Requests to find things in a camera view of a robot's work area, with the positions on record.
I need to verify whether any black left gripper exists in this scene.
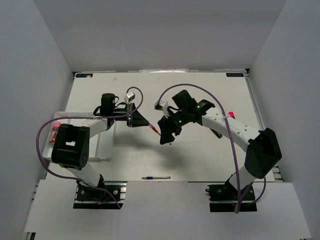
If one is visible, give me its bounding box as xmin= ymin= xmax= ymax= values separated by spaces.
xmin=111 ymin=102 xmax=149 ymax=128

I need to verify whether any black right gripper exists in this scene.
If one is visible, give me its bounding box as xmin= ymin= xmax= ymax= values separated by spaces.
xmin=158 ymin=109 xmax=190 ymax=145

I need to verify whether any red gel pen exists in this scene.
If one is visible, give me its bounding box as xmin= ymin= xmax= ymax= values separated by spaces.
xmin=149 ymin=123 xmax=172 ymax=146

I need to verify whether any pink cap clear tube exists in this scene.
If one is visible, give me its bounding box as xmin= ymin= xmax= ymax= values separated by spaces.
xmin=50 ymin=121 xmax=62 ymax=143

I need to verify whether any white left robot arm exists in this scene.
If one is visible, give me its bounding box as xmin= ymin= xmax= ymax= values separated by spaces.
xmin=51 ymin=91 xmax=150 ymax=200

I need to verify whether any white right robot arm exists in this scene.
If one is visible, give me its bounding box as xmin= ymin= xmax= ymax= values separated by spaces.
xmin=154 ymin=90 xmax=282 ymax=200

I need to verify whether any white divided plastic tray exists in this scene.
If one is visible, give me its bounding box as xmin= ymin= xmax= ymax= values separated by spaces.
xmin=42 ymin=111 xmax=117 ymax=162

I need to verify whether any blue ballpoint pen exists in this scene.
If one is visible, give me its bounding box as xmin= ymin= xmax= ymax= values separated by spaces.
xmin=141 ymin=176 xmax=171 ymax=180

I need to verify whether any orange cap black highlighter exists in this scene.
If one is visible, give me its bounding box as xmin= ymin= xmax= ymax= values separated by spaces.
xmin=210 ymin=129 xmax=223 ymax=139

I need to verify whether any pink cap black highlighter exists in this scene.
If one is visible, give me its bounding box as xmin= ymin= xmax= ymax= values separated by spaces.
xmin=228 ymin=111 xmax=235 ymax=119

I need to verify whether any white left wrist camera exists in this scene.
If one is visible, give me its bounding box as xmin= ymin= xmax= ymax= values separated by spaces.
xmin=124 ymin=91 xmax=136 ymax=104

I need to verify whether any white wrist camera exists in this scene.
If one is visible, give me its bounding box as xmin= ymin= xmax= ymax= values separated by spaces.
xmin=124 ymin=91 xmax=136 ymax=104
xmin=154 ymin=100 xmax=170 ymax=118

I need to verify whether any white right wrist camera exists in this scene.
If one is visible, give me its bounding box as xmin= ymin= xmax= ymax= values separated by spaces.
xmin=154 ymin=100 xmax=170 ymax=118

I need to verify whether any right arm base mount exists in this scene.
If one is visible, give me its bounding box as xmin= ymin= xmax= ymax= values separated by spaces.
xmin=207 ymin=183 xmax=258 ymax=214

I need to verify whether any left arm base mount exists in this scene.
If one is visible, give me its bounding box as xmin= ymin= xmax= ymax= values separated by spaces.
xmin=73 ymin=182 xmax=127 ymax=210

